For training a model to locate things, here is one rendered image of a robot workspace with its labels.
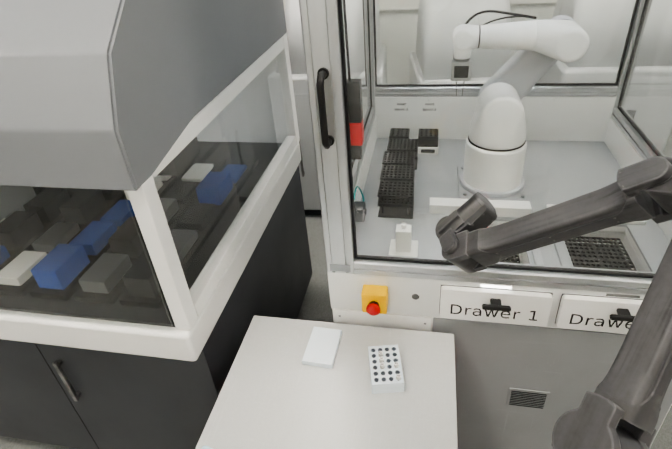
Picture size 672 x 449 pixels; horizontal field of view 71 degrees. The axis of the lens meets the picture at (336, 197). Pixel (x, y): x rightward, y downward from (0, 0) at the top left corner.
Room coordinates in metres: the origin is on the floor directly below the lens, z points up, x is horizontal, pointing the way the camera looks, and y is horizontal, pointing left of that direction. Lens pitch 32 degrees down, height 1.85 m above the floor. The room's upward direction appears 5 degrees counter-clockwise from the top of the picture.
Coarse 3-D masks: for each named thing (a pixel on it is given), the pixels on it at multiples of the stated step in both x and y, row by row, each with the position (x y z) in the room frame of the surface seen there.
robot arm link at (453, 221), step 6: (456, 210) 0.83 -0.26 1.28; (450, 216) 0.82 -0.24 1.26; (456, 216) 0.80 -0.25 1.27; (438, 222) 0.83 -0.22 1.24; (444, 222) 0.82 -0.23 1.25; (450, 222) 0.80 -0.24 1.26; (456, 222) 0.80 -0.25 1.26; (462, 222) 0.79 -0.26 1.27; (438, 228) 0.82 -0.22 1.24; (444, 228) 0.80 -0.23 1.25; (456, 228) 0.79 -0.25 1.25; (438, 234) 0.81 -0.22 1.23
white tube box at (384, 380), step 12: (372, 348) 0.88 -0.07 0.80; (384, 348) 0.87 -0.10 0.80; (396, 348) 0.87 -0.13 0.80; (372, 360) 0.84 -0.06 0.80; (384, 360) 0.83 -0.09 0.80; (396, 360) 0.84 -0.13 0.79; (372, 372) 0.80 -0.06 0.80; (384, 372) 0.80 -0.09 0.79; (396, 372) 0.80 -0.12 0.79; (372, 384) 0.76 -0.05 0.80; (384, 384) 0.76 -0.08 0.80; (396, 384) 0.76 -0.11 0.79
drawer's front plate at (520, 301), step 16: (448, 288) 0.95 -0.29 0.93; (464, 288) 0.95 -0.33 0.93; (480, 288) 0.94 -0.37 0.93; (448, 304) 0.95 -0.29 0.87; (464, 304) 0.94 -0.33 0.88; (480, 304) 0.93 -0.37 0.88; (512, 304) 0.91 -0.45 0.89; (528, 304) 0.90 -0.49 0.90; (544, 304) 0.89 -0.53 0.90; (480, 320) 0.92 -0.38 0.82; (496, 320) 0.91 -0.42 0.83; (512, 320) 0.91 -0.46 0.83; (528, 320) 0.90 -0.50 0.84; (544, 320) 0.89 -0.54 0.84
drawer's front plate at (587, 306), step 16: (560, 304) 0.89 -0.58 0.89; (576, 304) 0.87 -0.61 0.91; (592, 304) 0.86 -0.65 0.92; (608, 304) 0.85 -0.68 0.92; (624, 304) 0.85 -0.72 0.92; (640, 304) 0.84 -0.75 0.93; (560, 320) 0.88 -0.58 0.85; (576, 320) 0.87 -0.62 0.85; (592, 320) 0.86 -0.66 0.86; (608, 320) 0.85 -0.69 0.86
